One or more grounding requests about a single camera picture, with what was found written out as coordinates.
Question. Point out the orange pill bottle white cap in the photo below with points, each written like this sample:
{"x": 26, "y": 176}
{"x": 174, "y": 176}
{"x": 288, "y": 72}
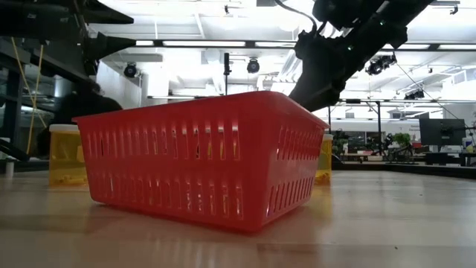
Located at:
{"x": 65, "y": 156}
{"x": 324, "y": 160}

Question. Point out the green background plant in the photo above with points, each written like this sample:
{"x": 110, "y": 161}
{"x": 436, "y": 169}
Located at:
{"x": 401, "y": 139}

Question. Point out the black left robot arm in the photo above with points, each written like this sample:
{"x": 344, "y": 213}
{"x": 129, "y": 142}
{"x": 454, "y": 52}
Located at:
{"x": 37, "y": 15}

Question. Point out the red slotted plastic basket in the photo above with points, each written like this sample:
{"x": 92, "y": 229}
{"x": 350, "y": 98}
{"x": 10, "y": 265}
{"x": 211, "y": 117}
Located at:
{"x": 186, "y": 169}

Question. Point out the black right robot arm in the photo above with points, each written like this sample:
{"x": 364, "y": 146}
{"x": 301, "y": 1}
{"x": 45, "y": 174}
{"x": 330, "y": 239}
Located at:
{"x": 372, "y": 30}

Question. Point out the small white cylinder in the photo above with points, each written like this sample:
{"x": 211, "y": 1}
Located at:
{"x": 9, "y": 168}

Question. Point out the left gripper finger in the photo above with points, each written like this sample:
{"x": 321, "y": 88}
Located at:
{"x": 106, "y": 15}
{"x": 109, "y": 45}

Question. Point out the black computer monitor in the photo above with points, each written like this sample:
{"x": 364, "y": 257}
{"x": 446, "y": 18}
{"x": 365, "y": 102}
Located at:
{"x": 442, "y": 132}

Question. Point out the black tripod stand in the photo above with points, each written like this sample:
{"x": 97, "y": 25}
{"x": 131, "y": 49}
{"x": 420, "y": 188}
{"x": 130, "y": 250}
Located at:
{"x": 227, "y": 70}

